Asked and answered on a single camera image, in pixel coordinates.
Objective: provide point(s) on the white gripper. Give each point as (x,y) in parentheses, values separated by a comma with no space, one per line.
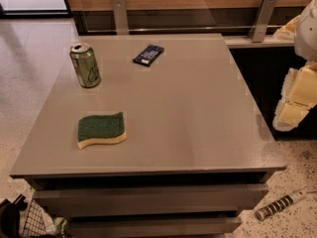
(307,34)

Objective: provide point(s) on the green and yellow sponge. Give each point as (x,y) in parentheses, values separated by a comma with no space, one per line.
(101,130)

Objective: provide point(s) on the blue rxbar blueberry wrapper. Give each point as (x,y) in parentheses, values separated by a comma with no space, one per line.
(148,55)

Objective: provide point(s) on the grey drawer cabinet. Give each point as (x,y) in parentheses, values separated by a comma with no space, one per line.
(189,117)

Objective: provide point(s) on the upper grey drawer front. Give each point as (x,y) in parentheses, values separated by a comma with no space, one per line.
(150,200)

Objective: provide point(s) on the grey drawer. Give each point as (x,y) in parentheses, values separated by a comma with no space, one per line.
(150,228)
(150,200)

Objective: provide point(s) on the green soda can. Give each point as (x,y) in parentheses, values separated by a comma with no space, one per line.
(85,65)

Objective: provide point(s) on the lower grey drawer front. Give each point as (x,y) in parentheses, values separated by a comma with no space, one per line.
(150,228)

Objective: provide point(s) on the black object at corner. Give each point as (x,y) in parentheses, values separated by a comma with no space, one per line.
(10,216)

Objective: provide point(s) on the right metal wall bracket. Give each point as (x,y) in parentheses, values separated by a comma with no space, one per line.
(258,30)

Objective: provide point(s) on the metal wall bracket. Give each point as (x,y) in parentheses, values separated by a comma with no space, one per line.
(258,30)
(120,17)

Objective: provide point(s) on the striped black white handle tool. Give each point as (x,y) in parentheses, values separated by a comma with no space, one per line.
(279,205)

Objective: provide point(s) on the left metal wall bracket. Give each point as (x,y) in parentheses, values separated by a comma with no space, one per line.
(120,17)

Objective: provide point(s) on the horizontal metal rail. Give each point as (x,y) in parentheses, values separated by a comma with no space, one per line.
(237,30)

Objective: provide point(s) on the wire mesh basket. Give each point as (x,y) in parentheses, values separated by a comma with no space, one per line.
(34,224)

